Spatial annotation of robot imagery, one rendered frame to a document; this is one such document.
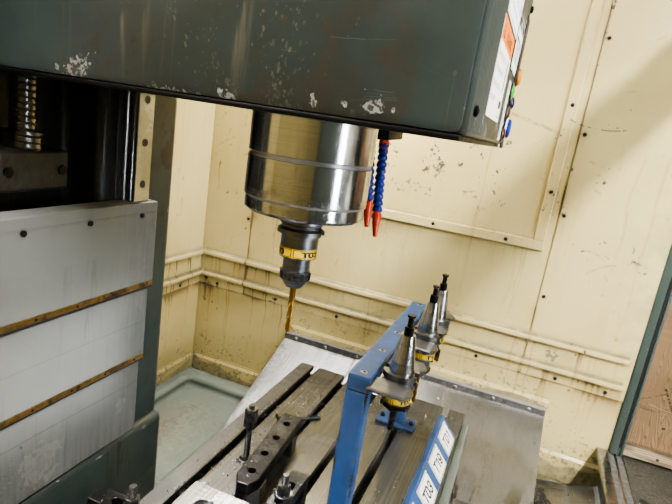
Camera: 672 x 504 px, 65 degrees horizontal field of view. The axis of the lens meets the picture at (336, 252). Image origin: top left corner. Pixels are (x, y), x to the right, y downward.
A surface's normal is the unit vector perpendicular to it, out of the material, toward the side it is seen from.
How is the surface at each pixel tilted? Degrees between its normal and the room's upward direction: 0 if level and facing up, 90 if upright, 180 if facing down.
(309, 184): 90
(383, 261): 90
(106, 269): 90
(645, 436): 90
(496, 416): 24
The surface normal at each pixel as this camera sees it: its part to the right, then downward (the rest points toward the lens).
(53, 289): 0.92, 0.22
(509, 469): -0.01, -0.81
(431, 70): -0.37, 0.17
